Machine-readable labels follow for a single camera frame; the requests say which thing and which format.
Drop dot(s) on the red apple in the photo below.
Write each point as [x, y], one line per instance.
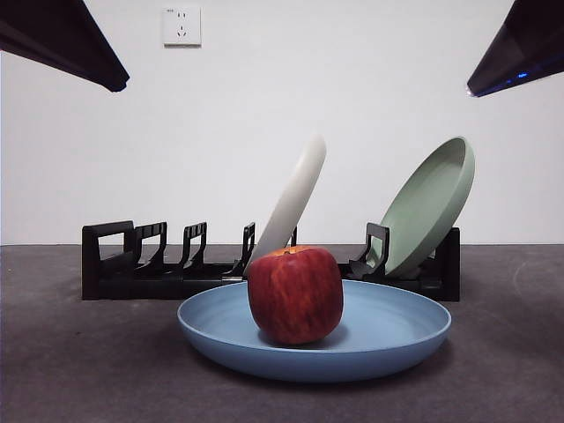
[295, 295]

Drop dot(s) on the white wall socket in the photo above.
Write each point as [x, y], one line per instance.
[182, 26]

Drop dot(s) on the white plate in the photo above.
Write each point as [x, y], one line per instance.
[295, 194]

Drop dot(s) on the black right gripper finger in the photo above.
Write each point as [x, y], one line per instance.
[529, 77]
[533, 31]

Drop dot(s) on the blue plate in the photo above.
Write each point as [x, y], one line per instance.
[388, 335]

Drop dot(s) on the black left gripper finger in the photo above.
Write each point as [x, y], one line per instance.
[53, 64]
[57, 26]

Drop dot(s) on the black plate rack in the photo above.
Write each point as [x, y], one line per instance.
[132, 288]

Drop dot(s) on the green plate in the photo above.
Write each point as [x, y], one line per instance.
[423, 211]

